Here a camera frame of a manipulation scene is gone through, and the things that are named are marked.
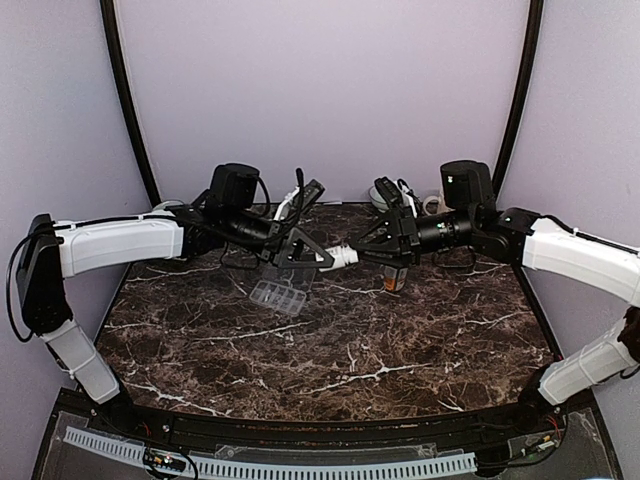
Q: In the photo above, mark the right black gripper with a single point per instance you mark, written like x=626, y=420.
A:
x=404, y=225

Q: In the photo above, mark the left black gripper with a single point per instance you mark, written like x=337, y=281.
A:
x=280, y=233

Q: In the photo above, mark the amber pill bottle grey cap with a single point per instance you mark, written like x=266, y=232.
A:
x=394, y=278

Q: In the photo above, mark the white pill bottle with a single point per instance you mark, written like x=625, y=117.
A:
x=343, y=256

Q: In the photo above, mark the clear plastic pill organizer box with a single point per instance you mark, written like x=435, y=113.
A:
x=283, y=290

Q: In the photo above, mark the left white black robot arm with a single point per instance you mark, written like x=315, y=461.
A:
x=53, y=251

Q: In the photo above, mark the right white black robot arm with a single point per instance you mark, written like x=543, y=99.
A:
x=523, y=238

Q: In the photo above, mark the right celadon green bowl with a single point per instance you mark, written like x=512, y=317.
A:
x=377, y=200

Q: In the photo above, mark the celadon green bowl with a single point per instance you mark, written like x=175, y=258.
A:
x=377, y=200
x=162, y=206

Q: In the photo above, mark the cream printed mug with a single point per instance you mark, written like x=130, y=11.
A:
x=434, y=204

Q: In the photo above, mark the left celadon green bowl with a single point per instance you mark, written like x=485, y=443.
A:
x=162, y=206

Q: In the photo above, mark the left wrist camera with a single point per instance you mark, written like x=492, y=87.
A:
x=298, y=201

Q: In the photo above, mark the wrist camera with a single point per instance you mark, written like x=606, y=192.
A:
x=298, y=201
x=397, y=194

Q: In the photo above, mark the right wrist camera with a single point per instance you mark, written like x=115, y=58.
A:
x=397, y=194

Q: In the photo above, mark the right black frame post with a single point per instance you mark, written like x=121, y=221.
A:
x=520, y=93

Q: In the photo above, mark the black frame post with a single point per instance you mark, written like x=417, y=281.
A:
x=520, y=93
x=124, y=93

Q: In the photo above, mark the left black frame post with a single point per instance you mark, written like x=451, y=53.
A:
x=124, y=93

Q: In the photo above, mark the white slotted cable duct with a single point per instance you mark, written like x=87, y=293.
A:
x=235, y=462

